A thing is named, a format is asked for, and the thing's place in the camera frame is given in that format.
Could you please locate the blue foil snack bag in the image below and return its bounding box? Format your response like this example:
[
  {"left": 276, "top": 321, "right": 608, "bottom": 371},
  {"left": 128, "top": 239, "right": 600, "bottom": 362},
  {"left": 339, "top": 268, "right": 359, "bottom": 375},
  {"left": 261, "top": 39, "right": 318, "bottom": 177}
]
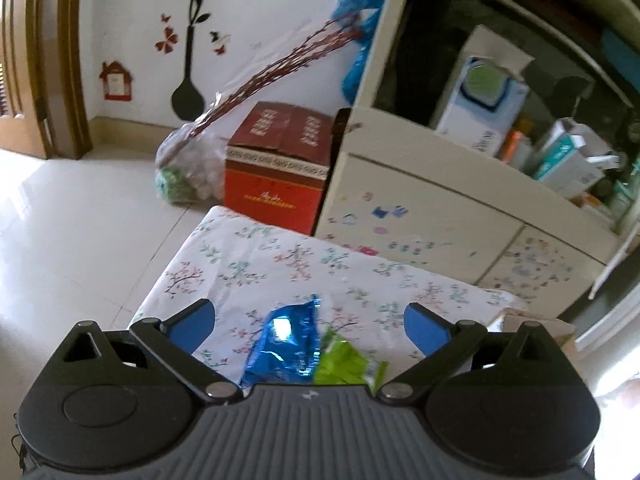
[{"left": 240, "top": 296, "right": 321, "bottom": 389}]

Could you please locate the open cardboard box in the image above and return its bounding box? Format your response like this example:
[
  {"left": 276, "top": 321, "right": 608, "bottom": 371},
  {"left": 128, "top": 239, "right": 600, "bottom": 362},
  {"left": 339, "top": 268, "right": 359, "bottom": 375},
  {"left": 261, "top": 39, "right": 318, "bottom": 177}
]
[{"left": 487, "top": 308, "right": 582, "bottom": 361}]

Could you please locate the floral tablecloth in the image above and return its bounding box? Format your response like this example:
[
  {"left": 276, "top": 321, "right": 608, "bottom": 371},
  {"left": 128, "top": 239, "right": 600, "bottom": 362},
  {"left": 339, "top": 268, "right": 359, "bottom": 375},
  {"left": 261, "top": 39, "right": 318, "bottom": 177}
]
[{"left": 134, "top": 206, "right": 526, "bottom": 382}]

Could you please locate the green snack packet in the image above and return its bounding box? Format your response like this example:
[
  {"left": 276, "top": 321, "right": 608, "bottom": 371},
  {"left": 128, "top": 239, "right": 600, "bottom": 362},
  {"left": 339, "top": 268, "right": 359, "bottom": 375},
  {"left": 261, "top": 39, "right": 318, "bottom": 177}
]
[{"left": 314, "top": 328, "right": 388, "bottom": 392}]

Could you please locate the clear plastic bag with flowers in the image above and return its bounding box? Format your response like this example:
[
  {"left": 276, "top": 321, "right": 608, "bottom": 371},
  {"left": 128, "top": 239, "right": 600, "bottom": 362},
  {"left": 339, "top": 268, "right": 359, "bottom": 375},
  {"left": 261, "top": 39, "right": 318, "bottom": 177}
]
[{"left": 155, "top": 18, "right": 355, "bottom": 204}]

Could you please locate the red cardboard gift box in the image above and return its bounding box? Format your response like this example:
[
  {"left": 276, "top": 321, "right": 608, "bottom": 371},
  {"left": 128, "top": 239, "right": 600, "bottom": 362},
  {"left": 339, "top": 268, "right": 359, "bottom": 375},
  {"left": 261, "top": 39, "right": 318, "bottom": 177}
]
[{"left": 224, "top": 102, "right": 333, "bottom": 234}]

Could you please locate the cream cabinet with stickers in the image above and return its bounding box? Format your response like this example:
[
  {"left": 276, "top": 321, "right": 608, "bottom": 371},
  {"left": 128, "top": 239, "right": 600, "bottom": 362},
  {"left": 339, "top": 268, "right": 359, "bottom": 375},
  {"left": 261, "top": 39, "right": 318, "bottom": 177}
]
[{"left": 316, "top": 0, "right": 639, "bottom": 318}]

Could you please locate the white teal carton box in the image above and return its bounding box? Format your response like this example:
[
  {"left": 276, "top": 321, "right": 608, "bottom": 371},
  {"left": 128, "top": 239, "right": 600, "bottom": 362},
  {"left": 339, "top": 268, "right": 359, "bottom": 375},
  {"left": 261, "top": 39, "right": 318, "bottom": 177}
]
[{"left": 529, "top": 118, "right": 620, "bottom": 200}]

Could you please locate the white blue product box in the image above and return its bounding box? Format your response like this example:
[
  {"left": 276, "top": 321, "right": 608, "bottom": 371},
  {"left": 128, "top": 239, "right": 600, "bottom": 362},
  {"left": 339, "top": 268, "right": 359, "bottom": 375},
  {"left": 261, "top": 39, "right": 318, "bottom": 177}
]
[{"left": 430, "top": 25, "right": 534, "bottom": 157}]

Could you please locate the blue plastic bag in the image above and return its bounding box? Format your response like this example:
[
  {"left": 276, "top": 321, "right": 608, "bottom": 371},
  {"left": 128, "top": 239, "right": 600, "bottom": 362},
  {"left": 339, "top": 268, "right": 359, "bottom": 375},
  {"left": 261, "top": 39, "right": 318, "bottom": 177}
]
[{"left": 332, "top": 0, "right": 385, "bottom": 104}]

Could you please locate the wooden door frame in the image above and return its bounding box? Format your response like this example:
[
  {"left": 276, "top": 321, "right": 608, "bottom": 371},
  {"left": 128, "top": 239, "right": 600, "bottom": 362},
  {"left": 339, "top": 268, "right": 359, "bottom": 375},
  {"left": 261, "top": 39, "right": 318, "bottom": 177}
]
[{"left": 1, "top": 0, "right": 92, "bottom": 159}]

